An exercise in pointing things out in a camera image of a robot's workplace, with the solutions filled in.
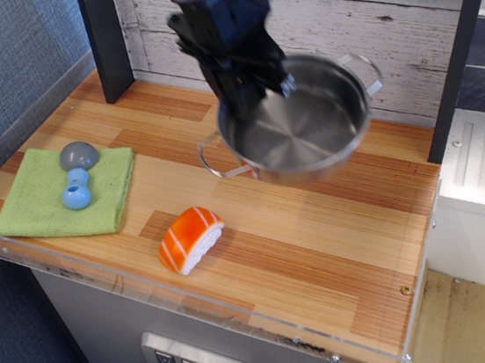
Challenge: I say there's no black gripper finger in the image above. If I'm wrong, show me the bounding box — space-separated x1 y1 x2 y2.
220 65 265 120
199 58 231 104

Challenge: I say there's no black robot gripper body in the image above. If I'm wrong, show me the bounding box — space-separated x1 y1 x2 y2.
168 0 296 97

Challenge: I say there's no stainless steel pot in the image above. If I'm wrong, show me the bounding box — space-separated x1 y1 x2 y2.
198 53 383 185

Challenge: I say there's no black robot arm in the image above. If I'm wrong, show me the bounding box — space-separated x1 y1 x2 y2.
168 0 296 120

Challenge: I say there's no salmon nigiri sushi toy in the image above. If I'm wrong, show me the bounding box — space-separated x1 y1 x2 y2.
158 207 225 276

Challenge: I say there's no blue grey toy mushroom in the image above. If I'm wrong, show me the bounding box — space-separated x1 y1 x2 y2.
59 142 99 211

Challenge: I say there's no green cloth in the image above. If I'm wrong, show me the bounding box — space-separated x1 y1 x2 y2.
0 148 134 237

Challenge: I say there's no grey cabinet front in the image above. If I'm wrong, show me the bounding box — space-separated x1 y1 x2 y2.
30 228 376 363

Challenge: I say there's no clear acrylic table edge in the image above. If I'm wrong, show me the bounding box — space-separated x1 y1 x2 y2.
0 236 412 363

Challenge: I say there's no left dark grey post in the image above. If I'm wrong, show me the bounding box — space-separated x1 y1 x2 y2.
77 0 134 104

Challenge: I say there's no dark grey post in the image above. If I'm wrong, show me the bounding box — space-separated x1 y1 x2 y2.
427 0 481 163
77 0 134 104

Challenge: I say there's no right dark grey post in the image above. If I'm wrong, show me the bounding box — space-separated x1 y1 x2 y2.
427 0 481 163

